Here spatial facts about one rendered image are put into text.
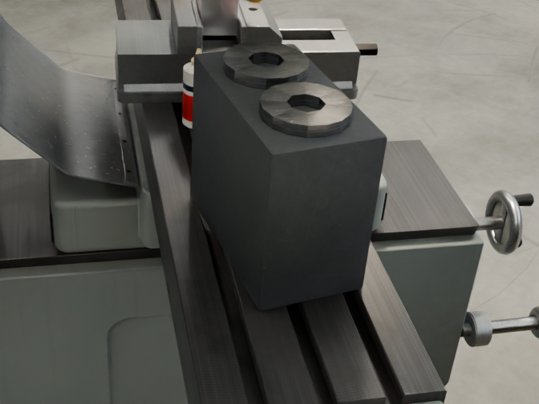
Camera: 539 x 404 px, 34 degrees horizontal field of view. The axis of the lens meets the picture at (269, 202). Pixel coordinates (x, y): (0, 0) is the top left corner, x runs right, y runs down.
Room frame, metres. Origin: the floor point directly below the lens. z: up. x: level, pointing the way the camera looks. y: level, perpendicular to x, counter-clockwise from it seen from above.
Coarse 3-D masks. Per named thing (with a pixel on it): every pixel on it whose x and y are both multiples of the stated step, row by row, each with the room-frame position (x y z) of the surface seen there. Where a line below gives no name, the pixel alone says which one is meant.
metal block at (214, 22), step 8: (200, 0) 1.18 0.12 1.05; (208, 0) 1.17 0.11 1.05; (216, 0) 1.17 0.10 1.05; (224, 0) 1.17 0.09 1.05; (232, 0) 1.18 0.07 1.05; (200, 8) 1.18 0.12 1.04; (208, 8) 1.17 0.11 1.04; (216, 8) 1.17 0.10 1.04; (224, 8) 1.17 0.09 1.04; (232, 8) 1.18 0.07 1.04; (208, 16) 1.17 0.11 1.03; (216, 16) 1.17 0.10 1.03; (224, 16) 1.18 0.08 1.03; (232, 16) 1.18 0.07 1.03; (208, 24) 1.17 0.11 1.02; (216, 24) 1.17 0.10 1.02; (224, 24) 1.18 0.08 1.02; (232, 24) 1.18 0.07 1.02; (208, 32) 1.17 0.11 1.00; (216, 32) 1.17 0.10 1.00; (224, 32) 1.18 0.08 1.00; (232, 32) 1.18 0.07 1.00
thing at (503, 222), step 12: (504, 192) 1.34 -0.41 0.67; (492, 204) 1.36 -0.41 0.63; (504, 204) 1.33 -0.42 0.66; (516, 204) 1.31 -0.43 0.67; (528, 204) 1.33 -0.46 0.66; (492, 216) 1.33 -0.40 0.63; (504, 216) 1.32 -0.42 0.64; (516, 216) 1.29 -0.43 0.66; (480, 228) 1.31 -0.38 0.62; (492, 228) 1.31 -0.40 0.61; (504, 228) 1.32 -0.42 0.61; (516, 228) 1.28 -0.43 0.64; (492, 240) 1.33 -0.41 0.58; (504, 240) 1.31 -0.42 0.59; (516, 240) 1.27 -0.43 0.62; (504, 252) 1.29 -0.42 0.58
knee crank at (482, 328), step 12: (468, 312) 1.19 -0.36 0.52; (480, 312) 1.18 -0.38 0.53; (468, 324) 1.17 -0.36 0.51; (480, 324) 1.16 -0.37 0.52; (492, 324) 1.18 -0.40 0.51; (504, 324) 1.18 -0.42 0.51; (516, 324) 1.18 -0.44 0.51; (528, 324) 1.19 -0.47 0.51; (468, 336) 1.16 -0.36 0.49; (480, 336) 1.14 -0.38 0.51
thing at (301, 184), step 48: (240, 48) 0.87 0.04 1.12; (288, 48) 0.89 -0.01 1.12; (240, 96) 0.79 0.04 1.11; (288, 96) 0.77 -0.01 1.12; (336, 96) 0.78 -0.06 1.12; (192, 144) 0.88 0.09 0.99; (240, 144) 0.75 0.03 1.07; (288, 144) 0.70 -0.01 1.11; (336, 144) 0.71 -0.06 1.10; (384, 144) 0.73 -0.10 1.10; (192, 192) 0.87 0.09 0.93; (240, 192) 0.74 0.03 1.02; (288, 192) 0.69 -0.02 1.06; (336, 192) 0.71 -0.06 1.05; (240, 240) 0.74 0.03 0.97; (288, 240) 0.69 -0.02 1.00; (336, 240) 0.72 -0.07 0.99; (288, 288) 0.70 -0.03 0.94; (336, 288) 0.72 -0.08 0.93
